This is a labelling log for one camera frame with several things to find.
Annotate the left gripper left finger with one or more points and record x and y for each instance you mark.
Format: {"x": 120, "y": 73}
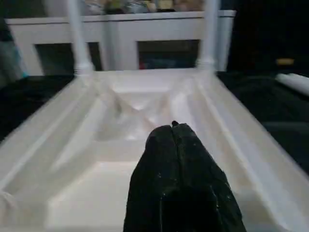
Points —
{"x": 154, "y": 174}

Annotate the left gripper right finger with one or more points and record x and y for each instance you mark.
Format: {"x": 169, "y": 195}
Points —
{"x": 202, "y": 174}

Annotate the white plastic table top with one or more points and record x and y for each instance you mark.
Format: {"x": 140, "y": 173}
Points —
{"x": 84, "y": 145}

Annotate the white plastic table leg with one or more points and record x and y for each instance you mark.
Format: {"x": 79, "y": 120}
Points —
{"x": 210, "y": 36}
{"x": 77, "y": 36}
{"x": 294, "y": 82}

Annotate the black work surface mat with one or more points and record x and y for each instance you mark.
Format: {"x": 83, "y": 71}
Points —
{"x": 265, "y": 108}

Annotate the red item in cabinet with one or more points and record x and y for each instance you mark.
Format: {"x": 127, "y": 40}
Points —
{"x": 142, "y": 65}

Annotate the white glass door cabinet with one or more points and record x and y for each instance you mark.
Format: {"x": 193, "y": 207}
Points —
{"x": 120, "y": 31}

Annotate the black bag with yellow label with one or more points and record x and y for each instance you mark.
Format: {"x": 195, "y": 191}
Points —
{"x": 265, "y": 36}

